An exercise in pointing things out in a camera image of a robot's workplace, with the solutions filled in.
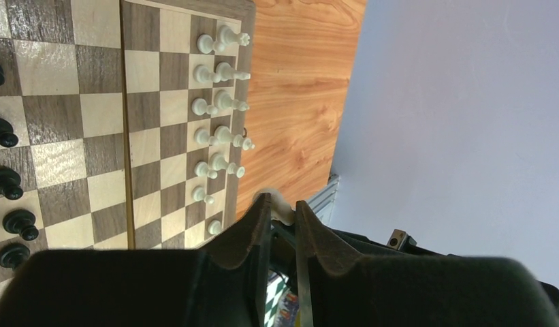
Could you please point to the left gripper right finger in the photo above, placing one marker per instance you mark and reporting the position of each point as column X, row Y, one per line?
column 331, row 287

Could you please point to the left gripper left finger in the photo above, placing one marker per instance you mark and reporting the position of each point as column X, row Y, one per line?
column 237, row 265

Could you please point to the white pawn chess piece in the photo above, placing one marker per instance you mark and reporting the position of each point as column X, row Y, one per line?
column 214, row 227
column 206, row 44
column 202, row 169
column 200, row 107
column 202, row 136
column 199, row 194
column 202, row 74

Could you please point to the white bishop chess piece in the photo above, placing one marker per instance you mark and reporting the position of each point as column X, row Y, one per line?
column 227, row 72

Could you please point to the white rook chess piece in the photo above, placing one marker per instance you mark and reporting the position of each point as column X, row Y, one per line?
column 226, row 37

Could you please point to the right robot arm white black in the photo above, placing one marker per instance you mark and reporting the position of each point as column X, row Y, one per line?
column 283, row 212

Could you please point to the wooden chess board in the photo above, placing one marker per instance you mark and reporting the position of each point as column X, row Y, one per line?
column 99, row 94

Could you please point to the black chess pieces row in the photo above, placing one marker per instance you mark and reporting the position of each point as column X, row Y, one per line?
column 19, row 221

